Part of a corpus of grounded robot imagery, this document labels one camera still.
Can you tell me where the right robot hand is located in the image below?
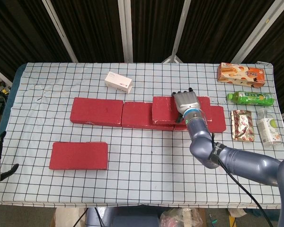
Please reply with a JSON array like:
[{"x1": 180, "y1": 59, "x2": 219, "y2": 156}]
[{"x1": 171, "y1": 87, "x2": 202, "y2": 124}]

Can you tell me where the white bag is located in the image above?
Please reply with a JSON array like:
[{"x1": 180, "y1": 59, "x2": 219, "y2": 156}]
[{"x1": 52, "y1": 207, "x2": 87, "y2": 227}]

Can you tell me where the black velcro strap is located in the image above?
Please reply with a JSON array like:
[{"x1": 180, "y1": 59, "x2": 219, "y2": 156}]
[{"x1": 208, "y1": 141, "x2": 225, "y2": 164}]

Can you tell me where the checked light blue tablecloth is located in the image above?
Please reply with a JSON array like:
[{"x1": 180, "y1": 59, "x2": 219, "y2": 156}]
[{"x1": 0, "y1": 61, "x2": 284, "y2": 209}]

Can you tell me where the green drink bottle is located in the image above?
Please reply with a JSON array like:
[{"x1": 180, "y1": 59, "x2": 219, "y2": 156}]
[{"x1": 227, "y1": 91, "x2": 275, "y2": 106}]

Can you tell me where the clear plastic bag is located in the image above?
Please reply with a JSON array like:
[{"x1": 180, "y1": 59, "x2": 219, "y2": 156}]
[{"x1": 159, "y1": 208, "x2": 204, "y2": 227}]

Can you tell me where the clear bottle white label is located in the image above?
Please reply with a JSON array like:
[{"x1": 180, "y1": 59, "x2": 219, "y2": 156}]
[{"x1": 256, "y1": 108, "x2": 282, "y2": 145}]

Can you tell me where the dark brown curtain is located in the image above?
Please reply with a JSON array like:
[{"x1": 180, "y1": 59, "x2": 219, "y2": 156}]
[{"x1": 0, "y1": 0, "x2": 284, "y2": 114}]

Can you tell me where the foil snack pouch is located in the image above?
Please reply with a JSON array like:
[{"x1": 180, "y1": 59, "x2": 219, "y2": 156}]
[{"x1": 230, "y1": 109, "x2": 255, "y2": 143}]

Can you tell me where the white frame pole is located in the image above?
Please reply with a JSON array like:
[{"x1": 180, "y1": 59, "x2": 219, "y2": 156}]
[
  {"x1": 161, "y1": 0, "x2": 193, "y2": 64},
  {"x1": 117, "y1": 0, "x2": 131, "y2": 63},
  {"x1": 125, "y1": 0, "x2": 134, "y2": 63},
  {"x1": 42, "y1": 0, "x2": 79, "y2": 63},
  {"x1": 231, "y1": 0, "x2": 280, "y2": 64}
]

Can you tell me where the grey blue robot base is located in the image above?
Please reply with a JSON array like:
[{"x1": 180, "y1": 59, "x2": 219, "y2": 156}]
[{"x1": 85, "y1": 207, "x2": 160, "y2": 227}]

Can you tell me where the small white carton box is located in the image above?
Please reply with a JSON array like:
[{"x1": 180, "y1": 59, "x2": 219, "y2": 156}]
[{"x1": 104, "y1": 71, "x2": 134, "y2": 95}]

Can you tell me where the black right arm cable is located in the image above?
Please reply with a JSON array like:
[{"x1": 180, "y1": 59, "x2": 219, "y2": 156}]
[{"x1": 211, "y1": 132, "x2": 276, "y2": 227}]

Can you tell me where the red foam brick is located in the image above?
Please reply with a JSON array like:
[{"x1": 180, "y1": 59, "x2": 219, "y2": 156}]
[
  {"x1": 151, "y1": 95, "x2": 213, "y2": 126},
  {"x1": 48, "y1": 141, "x2": 109, "y2": 171},
  {"x1": 70, "y1": 97, "x2": 124, "y2": 126},
  {"x1": 121, "y1": 101, "x2": 175, "y2": 131},
  {"x1": 173, "y1": 105, "x2": 227, "y2": 133}
]

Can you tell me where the orange snack box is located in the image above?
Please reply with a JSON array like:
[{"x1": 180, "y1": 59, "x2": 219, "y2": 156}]
[{"x1": 217, "y1": 62, "x2": 266, "y2": 89}]

